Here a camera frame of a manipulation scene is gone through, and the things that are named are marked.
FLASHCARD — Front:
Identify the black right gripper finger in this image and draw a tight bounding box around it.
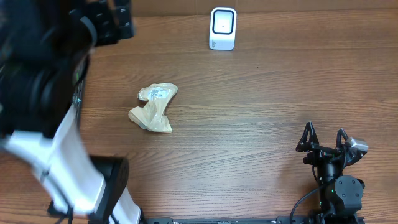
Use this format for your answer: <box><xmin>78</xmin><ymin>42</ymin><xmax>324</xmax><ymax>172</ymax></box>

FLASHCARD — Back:
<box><xmin>295</xmin><ymin>121</ymin><xmax>319</xmax><ymax>152</ymax></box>
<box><xmin>335</xmin><ymin>128</ymin><xmax>349</xmax><ymax>150</ymax></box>

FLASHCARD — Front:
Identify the beige snack bag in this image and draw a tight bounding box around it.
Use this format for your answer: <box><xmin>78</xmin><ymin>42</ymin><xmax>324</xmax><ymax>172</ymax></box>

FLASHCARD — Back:
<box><xmin>128</xmin><ymin>83</ymin><xmax>178</xmax><ymax>133</ymax></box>

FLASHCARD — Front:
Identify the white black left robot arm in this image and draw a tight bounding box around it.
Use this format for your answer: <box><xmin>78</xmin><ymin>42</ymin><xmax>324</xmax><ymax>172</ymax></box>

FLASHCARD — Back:
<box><xmin>1</xmin><ymin>0</ymin><xmax>145</xmax><ymax>224</ymax></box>

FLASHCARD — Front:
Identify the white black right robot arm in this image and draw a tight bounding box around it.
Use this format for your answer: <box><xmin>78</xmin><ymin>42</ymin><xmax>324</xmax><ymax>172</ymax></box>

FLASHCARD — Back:
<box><xmin>289</xmin><ymin>122</ymin><xmax>369</xmax><ymax>223</ymax></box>

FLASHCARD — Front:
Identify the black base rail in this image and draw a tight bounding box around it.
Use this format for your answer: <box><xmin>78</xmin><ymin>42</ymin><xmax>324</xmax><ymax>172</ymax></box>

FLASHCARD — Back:
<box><xmin>88</xmin><ymin>217</ymin><xmax>366</xmax><ymax>224</ymax></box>

